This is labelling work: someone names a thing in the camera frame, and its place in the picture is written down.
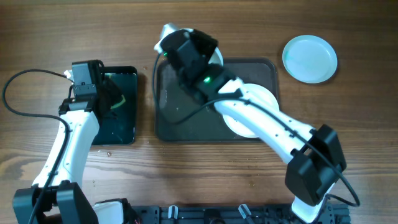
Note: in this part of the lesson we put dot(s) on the black water basin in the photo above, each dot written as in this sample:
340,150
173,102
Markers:
121,131

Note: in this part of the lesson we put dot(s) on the green yellow sponge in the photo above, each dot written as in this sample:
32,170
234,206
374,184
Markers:
119,102

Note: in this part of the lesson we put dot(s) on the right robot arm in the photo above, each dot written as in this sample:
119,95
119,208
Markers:
314,157

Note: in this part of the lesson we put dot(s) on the white plate top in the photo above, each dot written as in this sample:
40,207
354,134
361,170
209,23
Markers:
217,57

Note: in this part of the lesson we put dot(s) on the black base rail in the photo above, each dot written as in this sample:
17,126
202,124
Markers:
267,214

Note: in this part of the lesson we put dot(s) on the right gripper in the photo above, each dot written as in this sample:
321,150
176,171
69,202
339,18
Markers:
179,38

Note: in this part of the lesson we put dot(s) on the dark grey serving tray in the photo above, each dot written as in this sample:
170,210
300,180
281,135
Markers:
206,126

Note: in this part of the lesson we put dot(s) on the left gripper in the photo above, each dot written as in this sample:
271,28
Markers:
109,97

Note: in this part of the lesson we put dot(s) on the white plate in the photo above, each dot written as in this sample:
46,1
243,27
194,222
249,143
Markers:
217,57
265,95

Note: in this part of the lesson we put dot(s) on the light blue plate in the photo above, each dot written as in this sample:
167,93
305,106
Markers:
309,59

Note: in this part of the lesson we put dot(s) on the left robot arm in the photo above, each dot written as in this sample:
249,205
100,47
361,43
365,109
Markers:
55,195

